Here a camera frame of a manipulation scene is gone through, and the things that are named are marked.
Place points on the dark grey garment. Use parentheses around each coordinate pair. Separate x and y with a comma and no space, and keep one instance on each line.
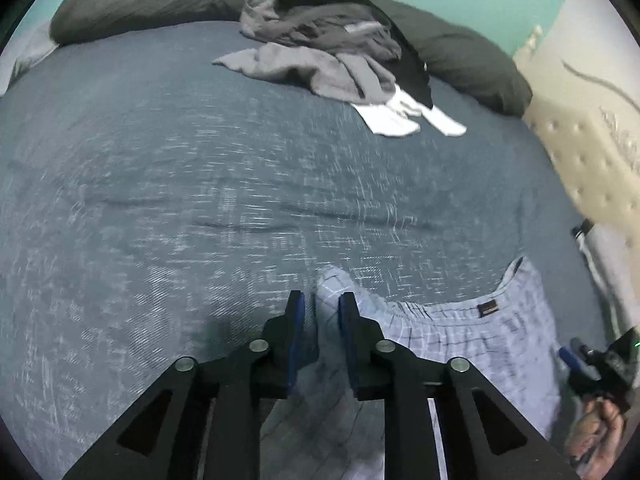
(320,27)

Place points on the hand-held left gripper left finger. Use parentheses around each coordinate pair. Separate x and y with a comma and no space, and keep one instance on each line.
(296,342)

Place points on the light blue checked shorts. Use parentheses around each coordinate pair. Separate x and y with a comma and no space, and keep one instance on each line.
(475,350)

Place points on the white garment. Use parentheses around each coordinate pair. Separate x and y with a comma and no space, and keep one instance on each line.
(390,117)

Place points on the light grey garment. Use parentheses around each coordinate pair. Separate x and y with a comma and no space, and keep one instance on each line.
(300,67)

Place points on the person's right hand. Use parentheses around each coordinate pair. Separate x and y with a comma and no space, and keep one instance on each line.
(597,427)

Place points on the cream tufted headboard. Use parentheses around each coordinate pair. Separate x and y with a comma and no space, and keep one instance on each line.
(590,150)

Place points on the dark grey pillow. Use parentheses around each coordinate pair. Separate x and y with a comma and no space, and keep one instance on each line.
(465,60)
(150,0)

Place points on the blue-grey patterned blanket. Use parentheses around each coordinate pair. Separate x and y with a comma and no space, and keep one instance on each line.
(200,185)

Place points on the white bed sheet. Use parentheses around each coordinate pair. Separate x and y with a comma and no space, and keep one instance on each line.
(30,55)

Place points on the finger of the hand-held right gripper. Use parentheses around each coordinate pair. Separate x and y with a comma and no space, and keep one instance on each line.
(570,360)
(581,346)

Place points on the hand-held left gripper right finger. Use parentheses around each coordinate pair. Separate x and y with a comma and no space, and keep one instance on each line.
(345,347)

